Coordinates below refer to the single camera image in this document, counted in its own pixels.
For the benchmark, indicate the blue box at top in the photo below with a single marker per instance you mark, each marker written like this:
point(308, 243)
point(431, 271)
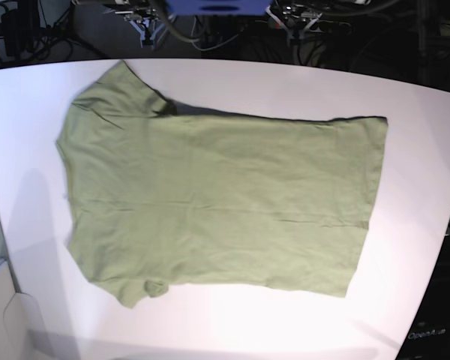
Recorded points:
point(218, 7)

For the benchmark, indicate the black OpenArm base box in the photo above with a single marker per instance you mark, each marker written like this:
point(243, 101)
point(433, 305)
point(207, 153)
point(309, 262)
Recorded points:
point(429, 334)

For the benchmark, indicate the green T-shirt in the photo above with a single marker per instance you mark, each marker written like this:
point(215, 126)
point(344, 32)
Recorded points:
point(160, 198)

